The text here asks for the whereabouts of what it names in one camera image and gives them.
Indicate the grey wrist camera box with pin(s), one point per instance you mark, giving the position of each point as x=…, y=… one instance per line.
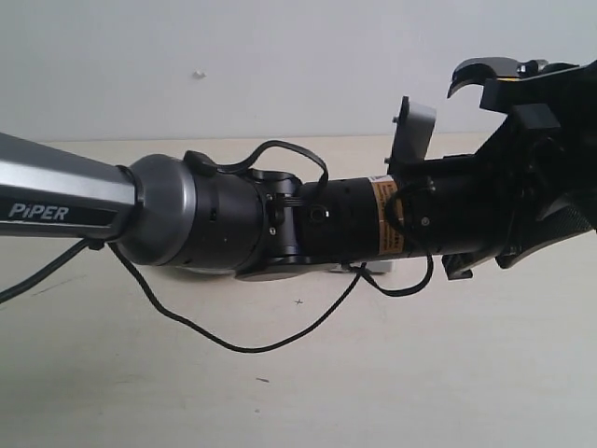
x=415, y=125

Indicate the black silver Piper robot arm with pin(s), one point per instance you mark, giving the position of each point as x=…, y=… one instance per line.
x=196, y=213

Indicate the yellow black claw hammer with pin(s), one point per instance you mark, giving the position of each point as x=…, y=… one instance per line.
x=476, y=71

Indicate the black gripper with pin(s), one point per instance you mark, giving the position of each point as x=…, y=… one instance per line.
x=530, y=185

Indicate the red dome push button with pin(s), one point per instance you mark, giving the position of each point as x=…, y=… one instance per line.
x=377, y=267

